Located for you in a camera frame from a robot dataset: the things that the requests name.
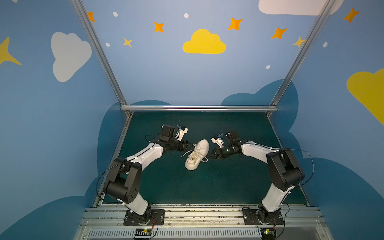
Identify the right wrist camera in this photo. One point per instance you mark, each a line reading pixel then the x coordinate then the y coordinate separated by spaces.
pixel 217 139

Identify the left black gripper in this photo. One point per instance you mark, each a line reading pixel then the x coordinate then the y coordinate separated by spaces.
pixel 181 144

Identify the small circuit board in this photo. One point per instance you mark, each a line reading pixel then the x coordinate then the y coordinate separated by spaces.
pixel 145 233
pixel 268 234

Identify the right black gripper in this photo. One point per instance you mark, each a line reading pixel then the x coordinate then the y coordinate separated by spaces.
pixel 221 151

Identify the left small circuit board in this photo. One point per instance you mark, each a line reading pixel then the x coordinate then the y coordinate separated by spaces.
pixel 145 233

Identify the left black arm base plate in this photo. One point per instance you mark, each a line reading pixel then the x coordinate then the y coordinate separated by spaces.
pixel 150 217

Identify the white shoelace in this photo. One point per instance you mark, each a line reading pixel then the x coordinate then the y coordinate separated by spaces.
pixel 196 156

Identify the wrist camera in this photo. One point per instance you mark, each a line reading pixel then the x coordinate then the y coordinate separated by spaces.
pixel 182 130
pixel 217 139

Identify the white sneaker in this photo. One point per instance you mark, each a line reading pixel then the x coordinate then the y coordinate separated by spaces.
pixel 203 144

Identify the rear aluminium crossbar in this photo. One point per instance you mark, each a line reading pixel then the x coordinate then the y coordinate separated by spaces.
pixel 153 108

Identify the left aluminium frame post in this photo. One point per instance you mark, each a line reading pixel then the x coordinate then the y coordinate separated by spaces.
pixel 91 33

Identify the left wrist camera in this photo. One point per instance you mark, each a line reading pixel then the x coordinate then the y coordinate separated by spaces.
pixel 182 130

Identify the aluminium frame post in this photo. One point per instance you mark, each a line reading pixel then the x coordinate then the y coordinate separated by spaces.
pixel 305 48
pixel 91 33

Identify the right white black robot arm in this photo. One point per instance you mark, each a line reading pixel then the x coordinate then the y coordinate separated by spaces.
pixel 284 169

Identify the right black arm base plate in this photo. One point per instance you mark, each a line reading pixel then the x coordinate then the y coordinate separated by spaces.
pixel 262 217

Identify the right small circuit board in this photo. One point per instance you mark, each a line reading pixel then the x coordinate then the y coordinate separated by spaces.
pixel 268 234

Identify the aluminium rail base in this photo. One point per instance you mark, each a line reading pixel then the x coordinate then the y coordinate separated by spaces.
pixel 203 222

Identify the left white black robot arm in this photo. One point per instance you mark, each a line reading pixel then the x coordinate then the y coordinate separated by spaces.
pixel 123 178

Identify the right aluminium frame post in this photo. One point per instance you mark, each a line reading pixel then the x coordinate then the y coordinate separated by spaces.
pixel 305 48

